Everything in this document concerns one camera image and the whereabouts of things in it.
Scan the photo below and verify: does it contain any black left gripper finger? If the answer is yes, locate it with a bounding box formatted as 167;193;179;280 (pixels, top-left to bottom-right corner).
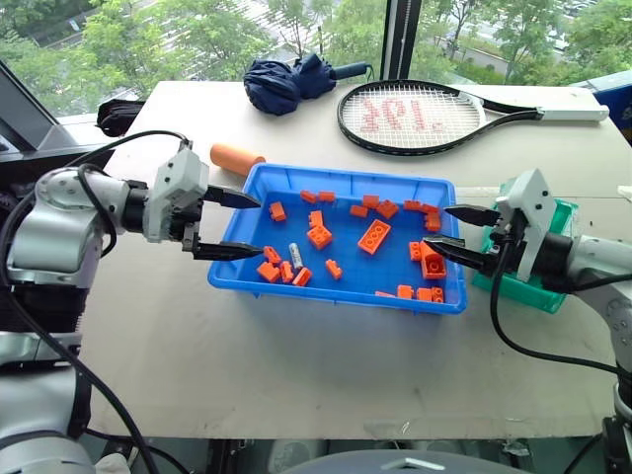
203;185;263;211
191;240;264;263

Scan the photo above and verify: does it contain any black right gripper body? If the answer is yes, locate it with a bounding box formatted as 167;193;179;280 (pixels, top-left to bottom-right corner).
485;206;526;274

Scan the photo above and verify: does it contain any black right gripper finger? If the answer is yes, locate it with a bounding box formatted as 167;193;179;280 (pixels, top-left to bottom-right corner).
443;204;502;229
421;236;500;277

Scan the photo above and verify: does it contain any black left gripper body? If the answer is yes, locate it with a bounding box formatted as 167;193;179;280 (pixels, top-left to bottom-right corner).
166;186;224;256

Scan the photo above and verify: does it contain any green plastic bin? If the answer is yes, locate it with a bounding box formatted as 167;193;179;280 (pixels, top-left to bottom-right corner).
470;184;580;316

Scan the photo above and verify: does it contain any blue plastic bin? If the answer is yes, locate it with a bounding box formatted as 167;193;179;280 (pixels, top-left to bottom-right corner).
206;163;470;316

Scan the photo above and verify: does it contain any large sloped orange brick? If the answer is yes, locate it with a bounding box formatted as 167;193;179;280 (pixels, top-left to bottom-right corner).
420;241;447;280

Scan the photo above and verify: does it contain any orange foam cylinder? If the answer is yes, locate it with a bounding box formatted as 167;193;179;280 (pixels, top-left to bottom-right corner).
209;142;268;178

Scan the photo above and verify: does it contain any square orange toy brick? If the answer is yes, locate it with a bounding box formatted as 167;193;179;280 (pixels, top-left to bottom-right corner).
306;225;334;250

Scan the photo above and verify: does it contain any large flat orange brick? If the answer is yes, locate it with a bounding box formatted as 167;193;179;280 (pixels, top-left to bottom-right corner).
357;218;393;255

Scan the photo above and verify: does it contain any black white tennis racket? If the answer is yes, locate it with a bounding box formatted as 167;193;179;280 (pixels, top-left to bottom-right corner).
336;79;611;158

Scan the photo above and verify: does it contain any navy folded umbrella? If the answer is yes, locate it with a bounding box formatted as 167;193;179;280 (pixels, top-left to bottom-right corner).
242;52;378;117

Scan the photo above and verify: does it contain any black bag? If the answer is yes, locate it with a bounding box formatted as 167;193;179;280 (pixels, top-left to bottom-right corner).
94;98;147;139

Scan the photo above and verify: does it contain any blue cardboard box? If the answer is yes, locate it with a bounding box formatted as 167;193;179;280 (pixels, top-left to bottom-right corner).
591;68;632;145

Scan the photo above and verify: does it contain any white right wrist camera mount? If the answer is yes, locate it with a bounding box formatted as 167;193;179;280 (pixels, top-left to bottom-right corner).
494;168;555;283

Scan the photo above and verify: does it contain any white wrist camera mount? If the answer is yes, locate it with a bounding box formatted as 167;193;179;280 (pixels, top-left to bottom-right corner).
146;147;211;244
494;168;555;283

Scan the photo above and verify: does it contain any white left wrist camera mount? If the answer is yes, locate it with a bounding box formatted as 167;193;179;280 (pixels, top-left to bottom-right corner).
146;147;211;244

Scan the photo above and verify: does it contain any black window frame post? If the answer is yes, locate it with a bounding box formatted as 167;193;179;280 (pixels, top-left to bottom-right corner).
379;0;424;83

